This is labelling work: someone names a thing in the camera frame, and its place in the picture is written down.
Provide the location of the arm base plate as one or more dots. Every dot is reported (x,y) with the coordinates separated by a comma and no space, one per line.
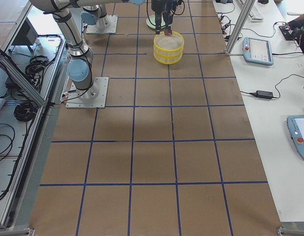
(105,25)
(95,97)

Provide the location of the aluminium frame post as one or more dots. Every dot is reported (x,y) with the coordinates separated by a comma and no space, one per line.
(239,26)

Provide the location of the black power adapter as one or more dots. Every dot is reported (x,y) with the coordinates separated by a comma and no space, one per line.
(264,94)

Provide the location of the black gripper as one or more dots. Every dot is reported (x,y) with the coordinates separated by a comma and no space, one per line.
(157,6)

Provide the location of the green plate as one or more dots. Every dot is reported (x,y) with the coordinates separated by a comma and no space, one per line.
(150,21)

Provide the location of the teach pendant tablet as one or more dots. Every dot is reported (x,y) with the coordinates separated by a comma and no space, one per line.
(257,51)

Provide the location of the white keyboard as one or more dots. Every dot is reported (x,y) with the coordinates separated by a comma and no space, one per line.
(255,15)

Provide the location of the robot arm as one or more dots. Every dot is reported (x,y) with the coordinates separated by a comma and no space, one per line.
(80,66)
(92,13)

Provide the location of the brown bun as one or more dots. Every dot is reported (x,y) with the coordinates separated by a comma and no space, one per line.
(168,32)

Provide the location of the yellow rimmed steamer basket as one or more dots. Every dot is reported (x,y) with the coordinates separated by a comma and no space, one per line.
(168,45)
(167,60)

